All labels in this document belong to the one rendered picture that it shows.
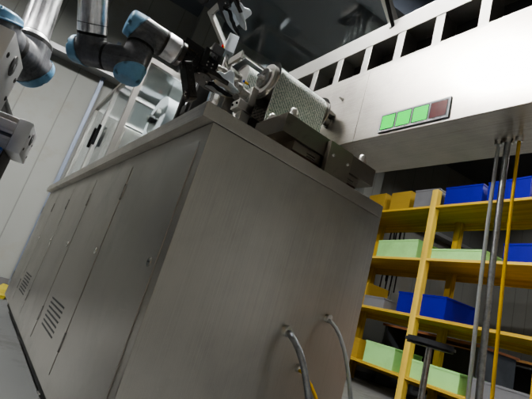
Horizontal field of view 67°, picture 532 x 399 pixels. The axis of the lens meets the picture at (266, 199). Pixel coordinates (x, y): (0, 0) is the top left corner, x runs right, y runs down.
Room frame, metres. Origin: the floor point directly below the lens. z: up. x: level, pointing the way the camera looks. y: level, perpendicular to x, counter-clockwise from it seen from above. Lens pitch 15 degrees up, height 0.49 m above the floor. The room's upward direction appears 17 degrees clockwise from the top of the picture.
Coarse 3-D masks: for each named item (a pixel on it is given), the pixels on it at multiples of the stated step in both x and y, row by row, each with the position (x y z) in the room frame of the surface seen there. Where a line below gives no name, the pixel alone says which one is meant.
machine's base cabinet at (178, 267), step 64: (64, 192) 2.35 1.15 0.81; (128, 192) 1.23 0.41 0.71; (192, 192) 0.86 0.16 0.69; (256, 192) 0.94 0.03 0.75; (320, 192) 1.05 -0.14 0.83; (64, 256) 1.70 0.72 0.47; (128, 256) 1.03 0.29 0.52; (192, 256) 0.88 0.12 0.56; (256, 256) 0.97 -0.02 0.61; (320, 256) 1.08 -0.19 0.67; (64, 320) 1.35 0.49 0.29; (128, 320) 0.90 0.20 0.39; (192, 320) 0.91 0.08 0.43; (256, 320) 1.00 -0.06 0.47; (320, 320) 1.11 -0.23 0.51; (64, 384) 1.13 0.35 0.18; (128, 384) 0.86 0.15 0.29; (192, 384) 0.93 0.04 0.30; (256, 384) 1.03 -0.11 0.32; (320, 384) 1.14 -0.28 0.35
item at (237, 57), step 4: (240, 52) 1.45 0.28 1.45; (244, 52) 1.45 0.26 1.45; (236, 56) 1.47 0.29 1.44; (240, 56) 1.44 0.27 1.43; (244, 56) 1.46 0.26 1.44; (232, 60) 1.49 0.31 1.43; (236, 60) 1.47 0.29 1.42; (240, 60) 1.49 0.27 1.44; (244, 60) 1.47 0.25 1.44; (248, 60) 1.47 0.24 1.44; (252, 60) 1.48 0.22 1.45; (228, 64) 1.52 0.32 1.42; (232, 64) 1.51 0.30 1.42; (236, 64) 1.52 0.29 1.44; (240, 64) 1.51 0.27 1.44; (244, 64) 1.50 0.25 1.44; (248, 64) 1.49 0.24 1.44; (252, 64) 1.49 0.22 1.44; (256, 64) 1.49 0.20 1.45; (256, 68) 1.50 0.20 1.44; (260, 68) 1.51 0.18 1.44; (260, 72) 1.52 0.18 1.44
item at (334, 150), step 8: (328, 144) 1.11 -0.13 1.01; (336, 144) 1.11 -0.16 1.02; (328, 152) 1.10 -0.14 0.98; (336, 152) 1.11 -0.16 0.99; (344, 152) 1.13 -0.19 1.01; (328, 160) 1.10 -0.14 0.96; (336, 160) 1.12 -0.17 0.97; (344, 160) 1.13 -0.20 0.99; (328, 168) 1.10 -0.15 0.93; (336, 168) 1.12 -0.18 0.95; (344, 168) 1.14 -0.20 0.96; (336, 176) 1.13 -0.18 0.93; (344, 176) 1.14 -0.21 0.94
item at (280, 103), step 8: (272, 96) 1.21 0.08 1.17; (280, 96) 1.23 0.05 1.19; (288, 96) 1.25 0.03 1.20; (272, 104) 1.22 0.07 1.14; (280, 104) 1.24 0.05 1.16; (288, 104) 1.25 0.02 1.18; (296, 104) 1.27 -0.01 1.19; (272, 112) 1.22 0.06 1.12; (280, 112) 1.24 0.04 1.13; (304, 112) 1.29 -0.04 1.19; (312, 112) 1.31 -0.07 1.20; (304, 120) 1.30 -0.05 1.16; (312, 120) 1.32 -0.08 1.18; (320, 120) 1.33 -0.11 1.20; (320, 128) 1.34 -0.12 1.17
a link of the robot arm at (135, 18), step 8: (136, 16) 0.92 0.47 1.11; (144, 16) 0.94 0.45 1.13; (128, 24) 0.93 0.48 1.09; (136, 24) 0.93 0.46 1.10; (144, 24) 0.93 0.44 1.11; (152, 24) 0.95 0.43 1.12; (128, 32) 0.94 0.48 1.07; (136, 32) 0.94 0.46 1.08; (144, 32) 0.94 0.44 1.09; (152, 32) 0.95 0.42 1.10; (160, 32) 0.96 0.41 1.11; (168, 32) 0.97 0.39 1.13; (144, 40) 0.94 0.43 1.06; (152, 40) 0.96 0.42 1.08; (160, 40) 0.97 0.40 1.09; (168, 40) 0.97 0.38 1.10; (160, 48) 0.98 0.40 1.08
